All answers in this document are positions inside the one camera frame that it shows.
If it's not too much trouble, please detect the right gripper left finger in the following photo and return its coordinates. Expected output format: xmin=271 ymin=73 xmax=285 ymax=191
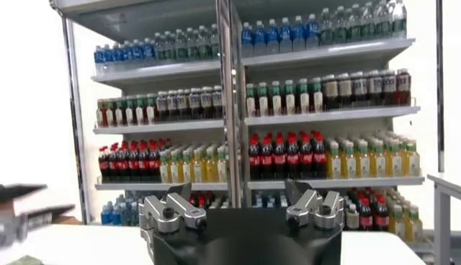
xmin=139 ymin=182 xmax=207 ymax=234

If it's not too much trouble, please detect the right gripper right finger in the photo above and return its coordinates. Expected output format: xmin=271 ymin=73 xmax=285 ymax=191
xmin=285 ymin=179 xmax=345 ymax=230

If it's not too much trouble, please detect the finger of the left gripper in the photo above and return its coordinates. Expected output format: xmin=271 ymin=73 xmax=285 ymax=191
xmin=0 ymin=204 xmax=76 ymax=249
xmin=0 ymin=184 xmax=48 ymax=203

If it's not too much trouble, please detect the small dark label tea bottle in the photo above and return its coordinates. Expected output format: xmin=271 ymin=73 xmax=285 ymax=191
xmin=344 ymin=203 xmax=361 ymax=231

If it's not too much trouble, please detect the white cap dark tea bottle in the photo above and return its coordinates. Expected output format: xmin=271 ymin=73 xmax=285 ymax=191
xmin=156 ymin=91 xmax=169 ymax=122
xmin=200 ymin=86 xmax=212 ymax=120
xmin=189 ymin=88 xmax=201 ymax=120
xmin=211 ymin=85 xmax=223 ymax=119
xmin=166 ymin=90 xmax=179 ymax=122
xmin=396 ymin=68 xmax=412 ymax=106
xmin=352 ymin=71 xmax=367 ymax=108
xmin=382 ymin=69 xmax=398 ymax=107
xmin=367 ymin=70 xmax=383 ymax=107
xmin=177 ymin=89 xmax=189 ymax=121

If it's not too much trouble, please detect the white side table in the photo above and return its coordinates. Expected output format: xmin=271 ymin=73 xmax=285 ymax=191
xmin=426 ymin=172 xmax=461 ymax=265

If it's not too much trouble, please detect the beige label dark tea bottle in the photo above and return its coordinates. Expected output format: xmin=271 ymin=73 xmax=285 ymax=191
xmin=337 ymin=73 xmax=353 ymax=109
xmin=323 ymin=74 xmax=339 ymax=111

